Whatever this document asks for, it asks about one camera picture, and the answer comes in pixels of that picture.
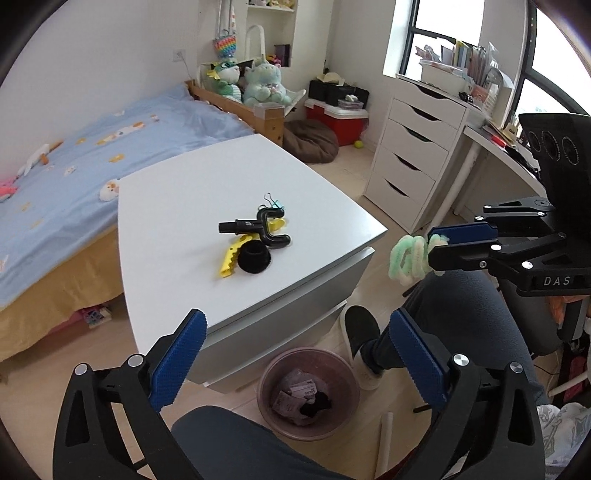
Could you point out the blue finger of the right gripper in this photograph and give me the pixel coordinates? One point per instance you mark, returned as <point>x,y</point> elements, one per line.
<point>465,257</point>
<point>465,233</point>

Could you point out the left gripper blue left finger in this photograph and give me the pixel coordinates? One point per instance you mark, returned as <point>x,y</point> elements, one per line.
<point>171,358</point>

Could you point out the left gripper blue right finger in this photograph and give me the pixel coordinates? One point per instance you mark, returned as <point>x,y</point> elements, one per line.
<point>424,366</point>

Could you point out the green white fuzzy scrunchie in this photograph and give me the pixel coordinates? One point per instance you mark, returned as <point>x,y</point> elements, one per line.
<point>409,258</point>

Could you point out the pink trash bin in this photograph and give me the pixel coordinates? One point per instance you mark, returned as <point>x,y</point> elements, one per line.
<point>307,394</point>

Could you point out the person's right leg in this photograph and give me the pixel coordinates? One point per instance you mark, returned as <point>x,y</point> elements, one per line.
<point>462,309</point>

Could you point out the white desk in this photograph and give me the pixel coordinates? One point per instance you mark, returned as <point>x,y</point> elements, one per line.
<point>494,178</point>

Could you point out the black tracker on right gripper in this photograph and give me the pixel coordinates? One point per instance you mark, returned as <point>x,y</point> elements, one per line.
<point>560,143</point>

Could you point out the yellow plastic clip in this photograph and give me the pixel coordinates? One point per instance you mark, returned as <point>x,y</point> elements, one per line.
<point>231,255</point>

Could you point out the white drawer cabinet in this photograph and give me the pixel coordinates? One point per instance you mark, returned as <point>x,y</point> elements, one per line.
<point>420,134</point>

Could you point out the black round cap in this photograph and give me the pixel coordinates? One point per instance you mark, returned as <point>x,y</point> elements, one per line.
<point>254,257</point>

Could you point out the bed with blue blanket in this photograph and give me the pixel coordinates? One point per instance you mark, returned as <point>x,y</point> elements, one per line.
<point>59,251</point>

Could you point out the white nightstand table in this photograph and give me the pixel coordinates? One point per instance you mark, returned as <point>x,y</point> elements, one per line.
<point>171,253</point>

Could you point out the red storage box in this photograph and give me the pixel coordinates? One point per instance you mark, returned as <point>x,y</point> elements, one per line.
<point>348,125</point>

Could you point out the black plastic pipe fitting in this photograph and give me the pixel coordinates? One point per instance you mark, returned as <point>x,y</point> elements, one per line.
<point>259,226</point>

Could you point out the books and papers stack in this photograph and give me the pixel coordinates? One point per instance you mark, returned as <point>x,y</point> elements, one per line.
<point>469,72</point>

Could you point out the brown floor cushion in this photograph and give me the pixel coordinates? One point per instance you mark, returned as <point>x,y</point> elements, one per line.
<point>310,141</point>

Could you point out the teal binder clip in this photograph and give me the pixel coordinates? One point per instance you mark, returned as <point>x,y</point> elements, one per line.
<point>270,202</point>

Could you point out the black bag on box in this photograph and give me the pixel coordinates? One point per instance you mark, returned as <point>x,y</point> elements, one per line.
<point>331,93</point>

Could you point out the pink plush toy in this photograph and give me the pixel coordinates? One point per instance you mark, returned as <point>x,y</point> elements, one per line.
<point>7,189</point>

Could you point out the white goose plush toy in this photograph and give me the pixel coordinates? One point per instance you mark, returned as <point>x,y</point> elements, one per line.
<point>40,155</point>

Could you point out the mint bear plush toy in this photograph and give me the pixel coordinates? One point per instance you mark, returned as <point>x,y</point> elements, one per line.
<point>263,84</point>

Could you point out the green dragon plush toy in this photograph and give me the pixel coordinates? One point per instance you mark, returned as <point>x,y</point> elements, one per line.
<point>222,79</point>

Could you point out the rainbow crochet bag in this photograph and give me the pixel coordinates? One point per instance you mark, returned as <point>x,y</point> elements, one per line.
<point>225,45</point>

